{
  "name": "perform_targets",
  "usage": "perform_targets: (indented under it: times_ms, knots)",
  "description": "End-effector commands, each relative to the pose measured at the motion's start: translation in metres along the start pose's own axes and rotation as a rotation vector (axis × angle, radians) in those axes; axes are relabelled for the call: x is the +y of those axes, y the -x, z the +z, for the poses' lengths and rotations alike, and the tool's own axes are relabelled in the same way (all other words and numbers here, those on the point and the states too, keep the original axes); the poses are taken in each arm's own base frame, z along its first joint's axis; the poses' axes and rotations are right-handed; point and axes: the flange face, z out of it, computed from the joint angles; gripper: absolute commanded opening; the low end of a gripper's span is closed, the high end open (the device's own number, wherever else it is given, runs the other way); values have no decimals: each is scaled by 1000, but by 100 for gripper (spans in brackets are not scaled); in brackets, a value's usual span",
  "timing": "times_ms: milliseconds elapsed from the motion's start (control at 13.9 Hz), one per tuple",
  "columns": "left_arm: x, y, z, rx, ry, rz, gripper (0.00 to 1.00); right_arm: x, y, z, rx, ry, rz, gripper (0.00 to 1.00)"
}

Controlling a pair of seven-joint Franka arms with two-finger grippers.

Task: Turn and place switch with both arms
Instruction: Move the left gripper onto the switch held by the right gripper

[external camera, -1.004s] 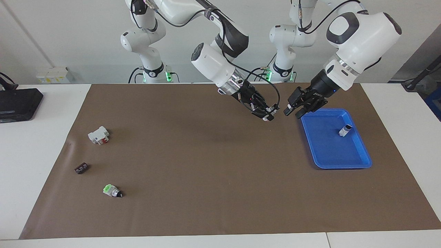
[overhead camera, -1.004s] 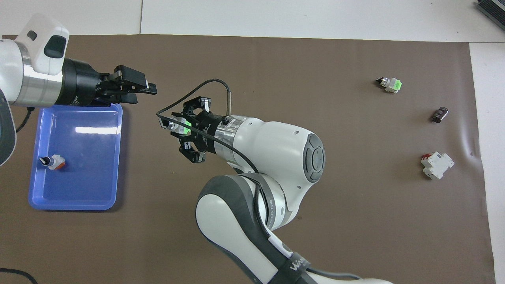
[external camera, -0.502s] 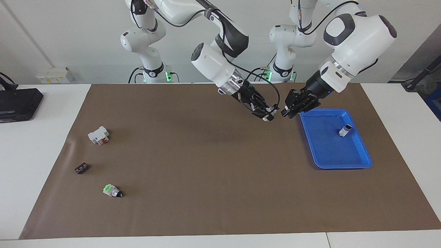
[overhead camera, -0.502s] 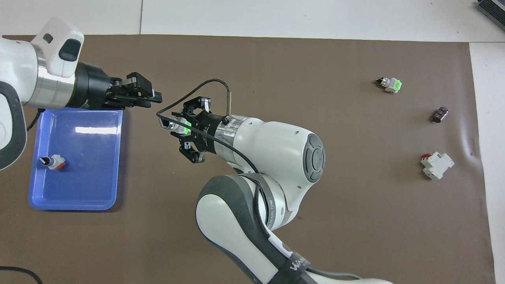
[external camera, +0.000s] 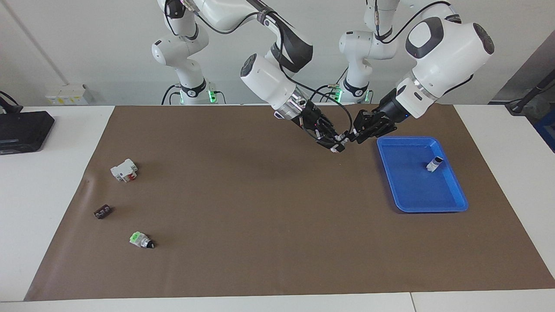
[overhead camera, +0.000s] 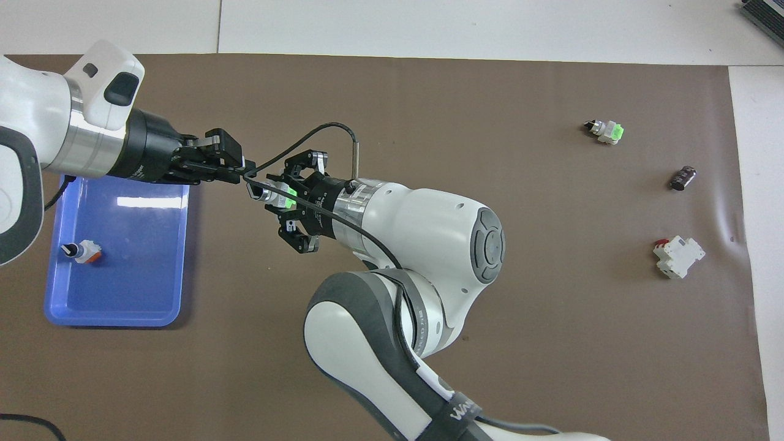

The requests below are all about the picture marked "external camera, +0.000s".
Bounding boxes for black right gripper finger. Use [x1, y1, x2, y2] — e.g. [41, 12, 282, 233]
[313, 129, 346, 153]
[323, 120, 348, 143]

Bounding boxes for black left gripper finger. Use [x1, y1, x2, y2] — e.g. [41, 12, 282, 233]
[352, 110, 383, 133]
[349, 123, 397, 145]

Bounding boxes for white green switch silver knob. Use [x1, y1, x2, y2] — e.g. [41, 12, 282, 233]
[330, 133, 353, 153]

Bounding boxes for blue plastic tray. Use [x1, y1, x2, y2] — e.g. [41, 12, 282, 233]
[376, 136, 469, 213]

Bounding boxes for brown paper table mat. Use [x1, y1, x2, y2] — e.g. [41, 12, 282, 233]
[24, 104, 555, 302]

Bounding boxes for black tripod stand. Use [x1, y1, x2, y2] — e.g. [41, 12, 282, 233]
[505, 69, 555, 115]

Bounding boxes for blue crate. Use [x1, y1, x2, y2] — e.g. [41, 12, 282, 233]
[534, 119, 555, 152]

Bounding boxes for white circuit breaker red lever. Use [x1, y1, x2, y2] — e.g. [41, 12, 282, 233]
[110, 159, 138, 183]

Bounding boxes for black box device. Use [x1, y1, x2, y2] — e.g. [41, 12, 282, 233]
[0, 111, 56, 155]

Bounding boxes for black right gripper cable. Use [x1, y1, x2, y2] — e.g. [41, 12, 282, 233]
[191, 6, 353, 137]

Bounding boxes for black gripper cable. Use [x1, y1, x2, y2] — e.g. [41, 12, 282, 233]
[191, 6, 353, 137]
[374, 0, 474, 94]

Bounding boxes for black left arm base cables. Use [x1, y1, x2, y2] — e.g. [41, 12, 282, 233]
[309, 65, 349, 104]

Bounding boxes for black arm base cables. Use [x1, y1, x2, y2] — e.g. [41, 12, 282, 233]
[161, 84, 226, 105]
[309, 65, 349, 104]

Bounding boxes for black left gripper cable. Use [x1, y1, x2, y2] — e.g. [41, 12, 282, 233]
[374, 0, 474, 94]

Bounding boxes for black right arm base cables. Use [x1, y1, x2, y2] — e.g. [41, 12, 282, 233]
[161, 84, 226, 105]

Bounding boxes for white green switch black knob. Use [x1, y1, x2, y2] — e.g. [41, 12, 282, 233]
[129, 231, 157, 250]

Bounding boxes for white wall socket box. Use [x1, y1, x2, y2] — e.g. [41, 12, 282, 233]
[46, 84, 94, 106]

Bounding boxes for black cable on box device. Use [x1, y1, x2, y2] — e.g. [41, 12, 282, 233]
[0, 91, 22, 114]

